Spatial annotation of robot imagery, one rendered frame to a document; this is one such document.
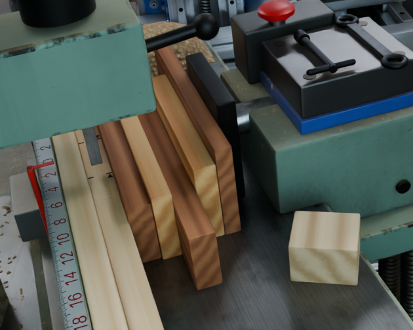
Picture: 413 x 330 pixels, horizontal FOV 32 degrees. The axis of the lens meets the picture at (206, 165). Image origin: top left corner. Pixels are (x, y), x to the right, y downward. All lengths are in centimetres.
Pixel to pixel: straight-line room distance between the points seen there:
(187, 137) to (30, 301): 23
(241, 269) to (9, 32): 23
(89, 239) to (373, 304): 19
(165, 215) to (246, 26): 18
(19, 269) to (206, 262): 27
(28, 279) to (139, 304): 27
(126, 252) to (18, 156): 197
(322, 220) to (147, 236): 13
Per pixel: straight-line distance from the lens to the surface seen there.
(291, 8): 60
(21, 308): 69
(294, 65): 56
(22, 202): 72
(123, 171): 55
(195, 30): 53
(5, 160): 245
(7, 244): 76
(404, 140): 58
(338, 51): 57
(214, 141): 52
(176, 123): 57
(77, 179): 55
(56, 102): 50
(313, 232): 50
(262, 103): 59
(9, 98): 50
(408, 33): 113
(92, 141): 55
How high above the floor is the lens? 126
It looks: 35 degrees down
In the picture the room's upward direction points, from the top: 8 degrees counter-clockwise
